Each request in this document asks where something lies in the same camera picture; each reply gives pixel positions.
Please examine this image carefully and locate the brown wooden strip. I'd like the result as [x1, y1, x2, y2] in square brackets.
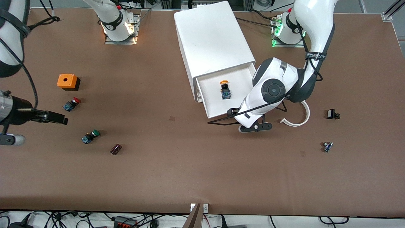
[182, 203, 203, 228]

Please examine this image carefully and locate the white curved plastic piece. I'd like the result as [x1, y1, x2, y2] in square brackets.
[280, 101, 310, 127]

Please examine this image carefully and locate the black power strip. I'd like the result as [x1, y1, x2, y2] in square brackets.
[113, 215, 138, 228]

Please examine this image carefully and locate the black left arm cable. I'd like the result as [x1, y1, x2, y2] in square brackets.
[207, 22, 336, 126]

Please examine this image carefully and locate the yellow push button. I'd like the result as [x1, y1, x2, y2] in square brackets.
[220, 80, 231, 100]

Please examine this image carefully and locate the black cable on table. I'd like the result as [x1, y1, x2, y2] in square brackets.
[236, 10, 280, 28]

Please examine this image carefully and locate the red push button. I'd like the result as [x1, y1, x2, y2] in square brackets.
[63, 98, 81, 112]

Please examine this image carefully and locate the white drawer cabinet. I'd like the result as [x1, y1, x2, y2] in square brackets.
[173, 1, 256, 103]

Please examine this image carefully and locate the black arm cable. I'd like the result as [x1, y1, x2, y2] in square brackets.
[207, 22, 336, 126]
[0, 0, 60, 111]

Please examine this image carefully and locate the green push button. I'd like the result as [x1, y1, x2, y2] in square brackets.
[81, 129, 100, 144]

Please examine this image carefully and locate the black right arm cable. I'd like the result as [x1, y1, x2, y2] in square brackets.
[0, 0, 60, 111]

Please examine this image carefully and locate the orange button box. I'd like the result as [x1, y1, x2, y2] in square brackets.
[57, 74, 80, 91]

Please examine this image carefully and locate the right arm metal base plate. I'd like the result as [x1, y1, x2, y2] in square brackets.
[104, 14, 140, 45]

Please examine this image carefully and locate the aluminium frame post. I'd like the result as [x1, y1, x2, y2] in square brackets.
[381, 0, 405, 21]

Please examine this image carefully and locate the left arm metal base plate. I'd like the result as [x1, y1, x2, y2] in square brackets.
[271, 16, 306, 48]

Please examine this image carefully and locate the white metal bracket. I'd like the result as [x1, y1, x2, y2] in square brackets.
[190, 203, 209, 213]

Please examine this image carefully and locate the black looped floor cable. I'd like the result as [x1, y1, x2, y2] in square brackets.
[319, 216, 350, 226]

